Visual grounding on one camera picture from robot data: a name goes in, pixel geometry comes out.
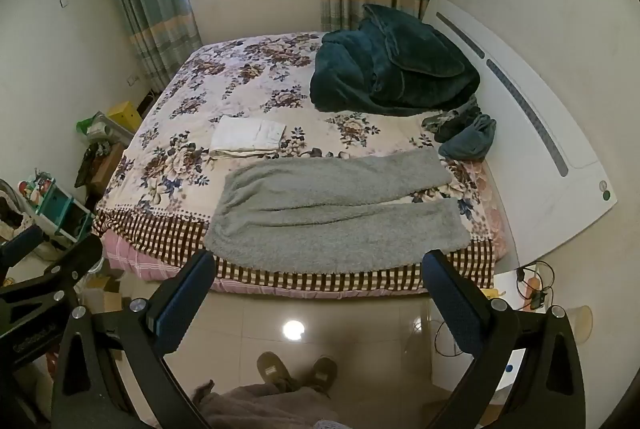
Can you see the teal toy shelf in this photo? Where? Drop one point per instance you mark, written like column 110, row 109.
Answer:
column 57, row 209

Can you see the person's left shoe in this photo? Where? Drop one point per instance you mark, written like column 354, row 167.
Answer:
column 274, row 371

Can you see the yellow box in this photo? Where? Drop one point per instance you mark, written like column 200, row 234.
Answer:
column 125, row 116

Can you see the brown wooden stool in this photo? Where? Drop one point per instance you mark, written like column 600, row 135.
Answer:
column 106, row 166

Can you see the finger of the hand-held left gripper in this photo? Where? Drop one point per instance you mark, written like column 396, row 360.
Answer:
column 65, row 270
column 22, row 245

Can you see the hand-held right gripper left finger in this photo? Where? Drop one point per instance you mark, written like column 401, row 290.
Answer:
column 181, row 306

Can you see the person's brown fleece clothing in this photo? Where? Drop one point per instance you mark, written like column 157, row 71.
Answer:
column 260, row 409

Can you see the light grey towel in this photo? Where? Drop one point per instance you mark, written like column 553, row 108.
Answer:
column 325, row 214

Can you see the white headboard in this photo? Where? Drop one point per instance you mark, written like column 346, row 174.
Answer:
column 525, row 149

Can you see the dark patterned garment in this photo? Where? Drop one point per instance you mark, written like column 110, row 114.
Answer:
column 450, row 124

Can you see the person's right shoe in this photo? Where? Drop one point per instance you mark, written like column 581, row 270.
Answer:
column 320, row 376

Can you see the white folded cloth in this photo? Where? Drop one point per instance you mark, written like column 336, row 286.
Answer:
column 247, row 136

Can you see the person's shoe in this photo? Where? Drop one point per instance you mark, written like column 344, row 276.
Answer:
column 320, row 376
column 274, row 371

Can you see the floral bed blanket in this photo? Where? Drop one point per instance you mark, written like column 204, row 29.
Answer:
column 240, row 79

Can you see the green plastic bag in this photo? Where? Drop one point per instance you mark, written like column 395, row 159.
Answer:
column 89, row 124

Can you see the beige round lamp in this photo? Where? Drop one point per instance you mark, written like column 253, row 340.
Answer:
column 580, row 324

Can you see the blue-grey garment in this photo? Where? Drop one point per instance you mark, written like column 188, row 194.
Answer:
column 470, row 141

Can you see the white side table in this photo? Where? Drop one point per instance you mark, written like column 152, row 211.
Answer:
column 510, row 289

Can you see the dark green garment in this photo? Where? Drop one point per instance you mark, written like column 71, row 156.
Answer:
column 390, row 64

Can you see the cardboard box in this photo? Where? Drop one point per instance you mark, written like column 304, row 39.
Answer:
column 102, row 296

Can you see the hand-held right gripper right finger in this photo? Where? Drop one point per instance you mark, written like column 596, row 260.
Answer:
column 452, row 301

